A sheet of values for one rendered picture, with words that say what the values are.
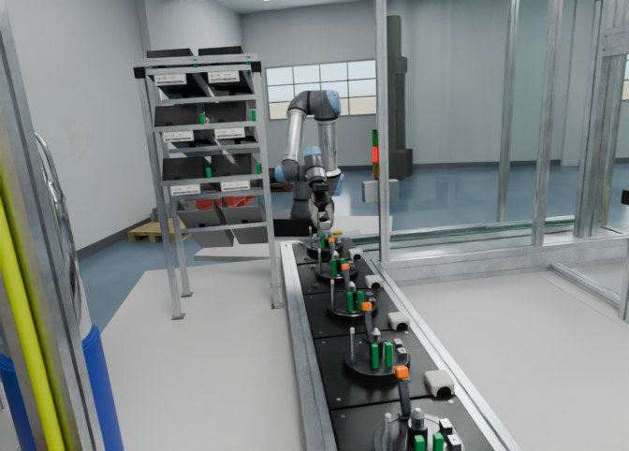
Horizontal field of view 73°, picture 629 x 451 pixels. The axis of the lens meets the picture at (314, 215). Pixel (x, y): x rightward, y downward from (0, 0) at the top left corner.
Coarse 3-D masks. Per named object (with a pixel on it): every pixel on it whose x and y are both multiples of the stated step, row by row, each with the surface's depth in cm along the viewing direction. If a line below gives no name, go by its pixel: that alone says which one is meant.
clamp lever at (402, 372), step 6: (396, 366) 72; (402, 366) 72; (396, 372) 71; (402, 372) 70; (408, 372) 71; (402, 378) 69; (408, 378) 69; (402, 384) 70; (402, 390) 70; (408, 390) 71; (402, 396) 70; (408, 396) 70; (402, 402) 70; (408, 402) 70; (402, 408) 70; (408, 408) 70; (402, 414) 70; (408, 414) 70
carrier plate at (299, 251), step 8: (344, 240) 170; (296, 248) 165; (304, 248) 164; (344, 248) 161; (352, 248) 161; (296, 256) 155; (312, 256) 154; (328, 256) 154; (344, 256) 152; (296, 264) 151; (304, 264) 149
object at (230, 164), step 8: (216, 160) 135; (224, 160) 134; (232, 160) 134; (240, 160) 134; (248, 160) 134; (216, 168) 134; (224, 168) 134; (232, 168) 134; (240, 168) 134; (248, 168) 133; (216, 176) 134; (256, 184) 145
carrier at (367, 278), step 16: (320, 256) 131; (336, 256) 134; (304, 272) 140; (320, 272) 132; (336, 272) 133; (352, 272) 133; (368, 272) 137; (304, 288) 128; (320, 288) 127; (336, 288) 127
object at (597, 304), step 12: (612, 264) 159; (624, 264) 158; (540, 276) 153; (552, 276) 152; (588, 276) 150; (600, 276) 150; (612, 276) 149; (564, 288) 142; (576, 288) 141; (612, 288) 140; (588, 300) 133; (600, 300) 132; (600, 312) 126; (612, 312) 125; (624, 324) 119
